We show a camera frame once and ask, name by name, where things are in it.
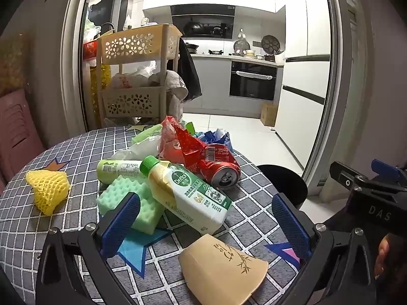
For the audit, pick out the green plastic wrapper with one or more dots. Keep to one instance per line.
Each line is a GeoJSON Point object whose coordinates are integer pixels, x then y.
{"type": "Point", "coordinates": [146, 133]}

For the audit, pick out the white refrigerator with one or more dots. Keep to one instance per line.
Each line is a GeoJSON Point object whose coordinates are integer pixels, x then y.
{"type": "Point", "coordinates": [302, 82]}

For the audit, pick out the black hanging cloth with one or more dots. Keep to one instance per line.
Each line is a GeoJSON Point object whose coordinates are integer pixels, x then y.
{"type": "Point", "coordinates": [189, 73]}

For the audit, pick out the green drink bottle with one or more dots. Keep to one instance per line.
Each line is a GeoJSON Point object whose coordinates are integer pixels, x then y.
{"type": "Point", "coordinates": [117, 169]}

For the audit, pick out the black built-in oven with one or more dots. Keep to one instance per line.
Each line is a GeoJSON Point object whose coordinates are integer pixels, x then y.
{"type": "Point", "coordinates": [252, 81]}

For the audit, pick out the cardboard box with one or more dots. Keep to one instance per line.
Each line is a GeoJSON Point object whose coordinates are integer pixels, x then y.
{"type": "Point", "coordinates": [268, 114]}

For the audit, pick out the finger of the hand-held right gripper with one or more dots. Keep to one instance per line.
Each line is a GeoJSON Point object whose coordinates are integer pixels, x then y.
{"type": "Point", "coordinates": [384, 166]}
{"type": "Point", "coordinates": [345, 178]}

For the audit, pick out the flattened brown paper cup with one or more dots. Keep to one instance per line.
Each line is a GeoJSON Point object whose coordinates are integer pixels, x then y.
{"type": "Point", "coordinates": [219, 267]}

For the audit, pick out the white plastic bag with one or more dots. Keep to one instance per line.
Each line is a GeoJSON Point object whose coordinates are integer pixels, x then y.
{"type": "Point", "coordinates": [143, 149]}

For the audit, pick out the glass pot lid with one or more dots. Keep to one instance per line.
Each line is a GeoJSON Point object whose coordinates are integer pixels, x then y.
{"type": "Point", "coordinates": [242, 47]}

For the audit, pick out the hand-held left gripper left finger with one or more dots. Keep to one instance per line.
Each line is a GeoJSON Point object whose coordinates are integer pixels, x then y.
{"type": "Point", "coordinates": [122, 227]}

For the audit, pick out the red plastic basket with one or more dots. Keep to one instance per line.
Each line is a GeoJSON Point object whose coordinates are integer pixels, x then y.
{"type": "Point", "coordinates": [90, 49]}

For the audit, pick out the crushed red soda can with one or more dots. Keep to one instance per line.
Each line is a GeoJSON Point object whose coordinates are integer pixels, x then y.
{"type": "Point", "coordinates": [219, 162]}

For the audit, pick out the white bottle with green cap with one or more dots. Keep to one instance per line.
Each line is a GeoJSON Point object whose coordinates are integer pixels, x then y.
{"type": "Point", "coordinates": [190, 197]}

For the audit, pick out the green sponge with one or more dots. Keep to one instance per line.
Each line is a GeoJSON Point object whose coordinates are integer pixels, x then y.
{"type": "Point", "coordinates": [114, 193]}

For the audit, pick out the blue plastic bag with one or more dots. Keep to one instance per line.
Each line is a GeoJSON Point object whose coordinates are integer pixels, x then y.
{"type": "Point", "coordinates": [219, 136]}

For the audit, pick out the white bags in rack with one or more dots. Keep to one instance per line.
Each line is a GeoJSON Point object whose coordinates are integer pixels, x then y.
{"type": "Point", "coordinates": [133, 78]}

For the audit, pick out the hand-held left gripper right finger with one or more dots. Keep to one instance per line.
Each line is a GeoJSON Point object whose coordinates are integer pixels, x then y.
{"type": "Point", "coordinates": [291, 228]}

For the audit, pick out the black wok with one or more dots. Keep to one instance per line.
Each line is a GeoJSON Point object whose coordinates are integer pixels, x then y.
{"type": "Point", "coordinates": [191, 47]}

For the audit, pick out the person's right hand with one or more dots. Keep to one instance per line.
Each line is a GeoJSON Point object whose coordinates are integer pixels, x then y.
{"type": "Point", "coordinates": [385, 257]}

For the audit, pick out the red snack bag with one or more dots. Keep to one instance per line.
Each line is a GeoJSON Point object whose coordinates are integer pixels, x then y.
{"type": "Point", "coordinates": [178, 146]}

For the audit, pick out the yellow foam fruit net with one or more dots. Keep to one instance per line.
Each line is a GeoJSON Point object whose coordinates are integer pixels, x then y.
{"type": "Point", "coordinates": [47, 187]}

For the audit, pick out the yellow oil bottle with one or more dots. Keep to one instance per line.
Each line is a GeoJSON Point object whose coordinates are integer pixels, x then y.
{"type": "Point", "coordinates": [98, 85]}

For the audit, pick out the pink plastic chair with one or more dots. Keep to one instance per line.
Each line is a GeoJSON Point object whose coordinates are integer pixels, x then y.
{"type": "Point", "coordinates": [19, 127]}

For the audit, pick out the grey white cloth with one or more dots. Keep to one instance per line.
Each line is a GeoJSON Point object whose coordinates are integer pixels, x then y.
{"type": "Point", "coordinates": [175, 82]}

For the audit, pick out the beige plastic storage rack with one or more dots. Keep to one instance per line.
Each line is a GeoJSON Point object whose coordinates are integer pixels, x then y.
{"type": "Point", "coordinates": [136, 43]}

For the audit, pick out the dark round pan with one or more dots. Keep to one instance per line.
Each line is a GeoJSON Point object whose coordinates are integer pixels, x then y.
{"type": "Point", "coordinates": [270, 43]}

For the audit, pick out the black range hood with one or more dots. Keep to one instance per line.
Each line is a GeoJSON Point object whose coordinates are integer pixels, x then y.
{"type": "Point", "coordinates": [203, 19]}

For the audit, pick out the black trash bin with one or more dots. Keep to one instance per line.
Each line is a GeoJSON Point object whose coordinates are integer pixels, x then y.
{"type": "Point", "coordinates": [283, 181]}

